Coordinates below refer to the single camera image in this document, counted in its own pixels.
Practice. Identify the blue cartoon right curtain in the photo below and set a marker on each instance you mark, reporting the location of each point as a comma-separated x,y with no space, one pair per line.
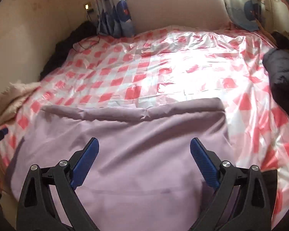
246,14

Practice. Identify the dark navy puffer jacket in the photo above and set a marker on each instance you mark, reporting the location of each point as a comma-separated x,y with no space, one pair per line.
276,62

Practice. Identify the blue patterned left curtain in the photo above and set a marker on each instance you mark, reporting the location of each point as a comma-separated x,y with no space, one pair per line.
114,18

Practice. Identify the beige quilted blanket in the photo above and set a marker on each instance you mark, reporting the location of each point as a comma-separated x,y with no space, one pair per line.
12,99

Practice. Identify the lilac and purple jacket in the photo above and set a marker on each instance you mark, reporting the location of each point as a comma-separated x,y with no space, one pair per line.
144,176

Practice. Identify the pink checkered plastic bed cover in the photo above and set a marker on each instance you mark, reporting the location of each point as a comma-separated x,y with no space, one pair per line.
168,65

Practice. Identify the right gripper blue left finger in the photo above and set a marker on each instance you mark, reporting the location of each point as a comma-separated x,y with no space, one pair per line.
82,161

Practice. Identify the black clothing pile by wall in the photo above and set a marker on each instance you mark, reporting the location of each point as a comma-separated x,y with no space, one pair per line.
62,48

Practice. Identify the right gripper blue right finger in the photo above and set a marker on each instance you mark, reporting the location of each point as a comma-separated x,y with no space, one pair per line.
207,162

